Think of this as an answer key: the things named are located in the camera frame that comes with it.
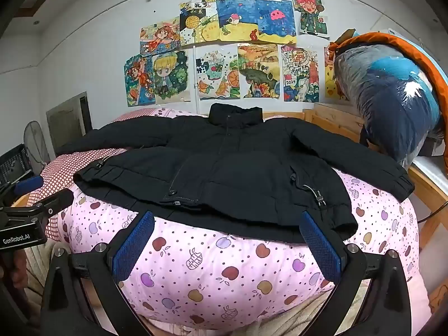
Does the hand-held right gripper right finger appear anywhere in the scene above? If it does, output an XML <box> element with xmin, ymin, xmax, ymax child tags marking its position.
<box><xmin>300</xmin><ymin>211</ymin><xmax>414</xmax><ymax>336</ymax></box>

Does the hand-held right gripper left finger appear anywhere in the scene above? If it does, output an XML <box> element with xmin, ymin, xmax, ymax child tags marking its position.
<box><xmin>40</xmin><ymin>211</ymin><xmax>156</xmax><ymax>336</ymax></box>

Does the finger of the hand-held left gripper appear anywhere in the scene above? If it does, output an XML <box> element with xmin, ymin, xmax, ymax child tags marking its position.
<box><xmin>32</xmin><ymin>188</ymin><xmax>75</xmax><ymax>216</ymax></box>
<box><xmin>0</xmin><ymin>175</ymin><xmax>45</xmax><ymax>200</ymax></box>

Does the black padded jacket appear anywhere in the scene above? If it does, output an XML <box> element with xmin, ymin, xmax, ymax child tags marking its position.
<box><xmin>56</xmin><ymin>103</ymin><xmax>415</xmax><ymax>244</ymax></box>

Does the black plastic crate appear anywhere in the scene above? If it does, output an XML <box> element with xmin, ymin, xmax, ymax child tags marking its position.
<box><xmin>0</xmin><ymin>145</ymin><xmax>36</xmax><ymax>188</ymax></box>

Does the red checkered pillow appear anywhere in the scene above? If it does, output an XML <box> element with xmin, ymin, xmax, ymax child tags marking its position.
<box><xmin>28</xmin><ymin>108</ymin><xmax>169</xmax><ymax>242</ymax></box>

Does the grey standing fan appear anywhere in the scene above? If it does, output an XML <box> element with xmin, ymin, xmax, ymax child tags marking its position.
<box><xmin>24</xmin><ymin>121</ymin><xmax>51</xmax><ymax>174</ymax></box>

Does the pink apple-print quilt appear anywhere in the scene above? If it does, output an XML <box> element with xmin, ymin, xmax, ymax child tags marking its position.
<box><xmin>61</xmin><ymin>107</ymin><xmax>421</xmax><ymax>333</ymax></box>

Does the mermaid drawing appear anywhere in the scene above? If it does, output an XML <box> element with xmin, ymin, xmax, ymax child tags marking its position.
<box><xmin>123</xmin><ymin>55</ymin><xmax>155</xmax><ymax>108</ymax></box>

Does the yellow chick drawing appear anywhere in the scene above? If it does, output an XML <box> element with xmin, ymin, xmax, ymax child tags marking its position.
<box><xmin>324</xmin><ymin>45</ymin><xmax>351</xmax><ymax>101</ymax></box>

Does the blond figure drawing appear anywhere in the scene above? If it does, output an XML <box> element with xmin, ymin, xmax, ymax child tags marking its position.
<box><xmin>151</xmin><ymin>49</ymin><xmax>192</xmax><ymax>106</ymax></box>

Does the city towers drawing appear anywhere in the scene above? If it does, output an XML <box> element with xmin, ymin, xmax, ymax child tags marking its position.
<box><xmin>279</xmin><ymin>45</ymin><xmax>320</xmax><ymax>103</ymax></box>

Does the dinosaur landscape drawing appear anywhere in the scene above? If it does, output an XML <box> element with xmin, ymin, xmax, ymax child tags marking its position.
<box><xmin>237</xmin><ymin>43</ymin><xmax>281</xmax><ymax>99</ymax></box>

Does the turtles drawing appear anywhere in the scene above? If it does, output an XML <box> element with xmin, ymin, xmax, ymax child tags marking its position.
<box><xmin>195</xmin><ymin>45</ymin><xmax>243</xmax><ymax>101</ymax></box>

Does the orange-haired girl drawing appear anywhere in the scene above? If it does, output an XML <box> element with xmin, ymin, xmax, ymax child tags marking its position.
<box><xmin>140</xmin><ymin>17</ymin><xmax>181</xmax><ymax>55</ymax></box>

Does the yellow moon drawing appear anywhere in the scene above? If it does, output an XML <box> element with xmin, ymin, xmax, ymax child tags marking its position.
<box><xmin>179</xmin><ymin>0</ymin><xmax>220</xmax><ymax>47</ymax></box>

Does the pink jellyfish drawing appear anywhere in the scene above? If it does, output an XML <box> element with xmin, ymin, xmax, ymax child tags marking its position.
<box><xmin>256</xmin><ymin>0</ymin><xmax>297</xmax><ymax>45</ymax></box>

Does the red-haired figure drawing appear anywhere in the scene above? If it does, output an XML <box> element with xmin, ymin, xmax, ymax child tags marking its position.
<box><xmin>291</xmin><ymin>0</ymin><xmax>330</xmax><ymax>40</ymax></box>

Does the blue sea fish drawing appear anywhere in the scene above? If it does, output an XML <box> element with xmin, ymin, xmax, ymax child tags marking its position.
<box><xmin>216</xmin><ymin>0</ymin><xmax>260</xmax><ymax>41</ymax></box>

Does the black cable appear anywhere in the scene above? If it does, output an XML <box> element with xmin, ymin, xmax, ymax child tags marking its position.
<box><xmin>416</xmin><ymin>196</ymin><xmax>448</xmax><ymax>223</ymax></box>

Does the wooden bed frame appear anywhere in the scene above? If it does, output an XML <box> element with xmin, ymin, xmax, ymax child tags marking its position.
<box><xmin>262</xmin><ymin>103</ymin><xmax>448</xmax><ymax>249</ymax></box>

